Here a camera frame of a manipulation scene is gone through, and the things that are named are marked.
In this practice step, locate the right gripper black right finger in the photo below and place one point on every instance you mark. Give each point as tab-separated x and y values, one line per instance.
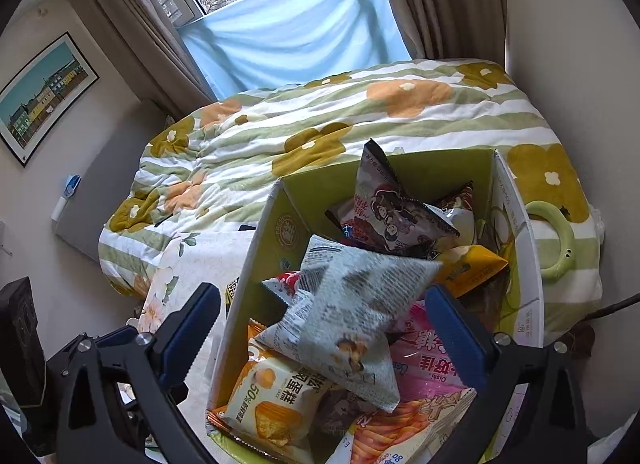
550	426

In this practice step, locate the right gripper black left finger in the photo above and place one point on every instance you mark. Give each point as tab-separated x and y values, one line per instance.
156	365

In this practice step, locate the pink white snack packet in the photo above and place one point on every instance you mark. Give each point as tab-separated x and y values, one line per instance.
422	366

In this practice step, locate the orange cream cracker packet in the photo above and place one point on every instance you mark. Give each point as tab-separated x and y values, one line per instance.
273	403

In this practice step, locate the grey white popcorn packet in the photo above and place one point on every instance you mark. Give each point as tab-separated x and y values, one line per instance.
346	302

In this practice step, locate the dark purple cartoon snack packet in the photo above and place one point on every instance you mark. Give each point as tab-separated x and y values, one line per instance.
383	217

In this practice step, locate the green cardboard snack box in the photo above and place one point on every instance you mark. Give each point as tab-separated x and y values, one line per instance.
295	211

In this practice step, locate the yellow orange snack packet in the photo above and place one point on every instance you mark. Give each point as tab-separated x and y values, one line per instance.
467	267

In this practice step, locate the grey headboard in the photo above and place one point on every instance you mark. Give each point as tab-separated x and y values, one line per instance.
107	180

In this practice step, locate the red white round-logo packet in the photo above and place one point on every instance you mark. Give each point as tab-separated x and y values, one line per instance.
284	286

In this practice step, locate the blue white small device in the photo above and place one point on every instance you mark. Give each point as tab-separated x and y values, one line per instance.
71	185

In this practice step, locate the brown white Tayes packet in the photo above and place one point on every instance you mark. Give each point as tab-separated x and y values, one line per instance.
457	208

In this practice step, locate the floral green striped quilt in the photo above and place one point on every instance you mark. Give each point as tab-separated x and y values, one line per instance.
213	169

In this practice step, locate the framed houses picture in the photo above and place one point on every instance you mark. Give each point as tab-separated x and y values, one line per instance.
41	93

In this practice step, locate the left beige curtain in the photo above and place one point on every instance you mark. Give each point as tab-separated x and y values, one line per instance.
143	45

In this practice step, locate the light blue window cloth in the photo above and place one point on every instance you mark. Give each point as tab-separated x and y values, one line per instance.
255	44

